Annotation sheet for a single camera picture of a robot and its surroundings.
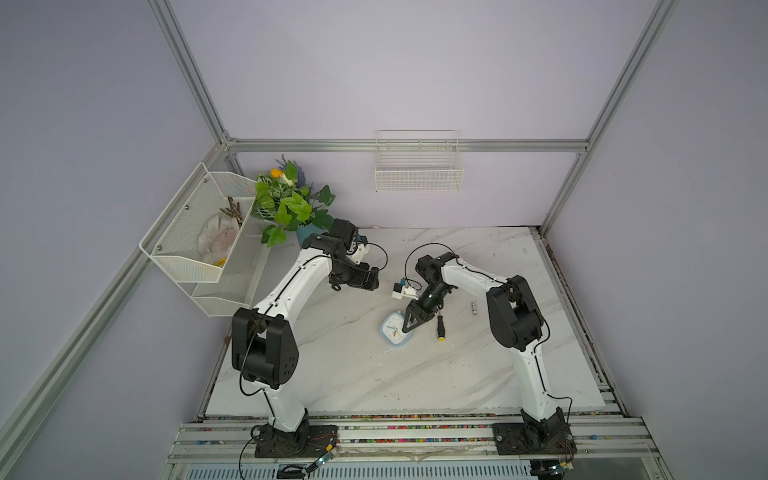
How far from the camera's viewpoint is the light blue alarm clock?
2.90 feet

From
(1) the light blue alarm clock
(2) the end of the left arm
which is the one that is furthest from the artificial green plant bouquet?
(1) the light blue alarm clock

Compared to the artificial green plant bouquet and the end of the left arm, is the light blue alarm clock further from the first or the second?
the artificial green plant bouquet

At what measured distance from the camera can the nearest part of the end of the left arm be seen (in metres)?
0.63

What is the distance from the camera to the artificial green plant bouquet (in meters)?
0.80

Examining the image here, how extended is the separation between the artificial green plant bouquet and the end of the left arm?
14 centimetres

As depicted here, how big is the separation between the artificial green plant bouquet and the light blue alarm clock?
369 mm

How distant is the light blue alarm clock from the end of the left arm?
124 millimetres
